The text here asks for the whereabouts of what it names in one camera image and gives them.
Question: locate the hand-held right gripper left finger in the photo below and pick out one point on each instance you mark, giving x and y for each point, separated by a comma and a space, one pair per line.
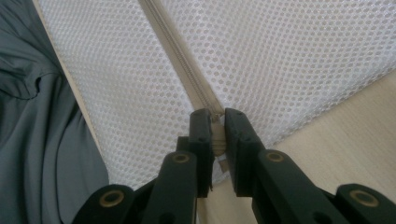
180, 183

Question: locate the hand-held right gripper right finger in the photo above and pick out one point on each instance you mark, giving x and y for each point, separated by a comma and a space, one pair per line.
249, 161

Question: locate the white mesh laundry bag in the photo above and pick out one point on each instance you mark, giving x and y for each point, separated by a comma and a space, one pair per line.
264, 62

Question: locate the grey garment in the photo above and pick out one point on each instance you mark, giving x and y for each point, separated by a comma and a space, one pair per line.
40, 140

